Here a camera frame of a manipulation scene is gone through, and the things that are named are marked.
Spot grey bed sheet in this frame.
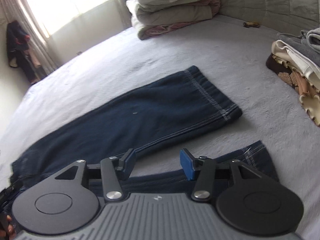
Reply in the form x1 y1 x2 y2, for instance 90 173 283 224
1 15 319 239

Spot grey quilted headboard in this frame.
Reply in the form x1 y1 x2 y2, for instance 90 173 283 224
220 0 319 35

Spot grey patterned curtain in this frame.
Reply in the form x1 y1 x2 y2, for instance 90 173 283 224
1 0 61 75

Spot small brown object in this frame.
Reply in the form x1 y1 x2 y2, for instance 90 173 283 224
243 22 260 28

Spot hanging dark clothes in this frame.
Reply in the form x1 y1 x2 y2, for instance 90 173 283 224
6 21 42 85

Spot brown floral folded cloth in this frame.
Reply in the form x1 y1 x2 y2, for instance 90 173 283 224
266 40 319 126

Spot dark blue jeans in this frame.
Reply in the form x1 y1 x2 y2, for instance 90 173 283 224
10 65 281 205

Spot person's hand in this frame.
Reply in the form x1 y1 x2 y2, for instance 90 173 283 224
0 215 16 239

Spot grey folded garment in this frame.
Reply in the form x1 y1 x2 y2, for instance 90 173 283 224
277 28 320 66

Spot folded white pink duvet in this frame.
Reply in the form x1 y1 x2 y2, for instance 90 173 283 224
126 0 220 40

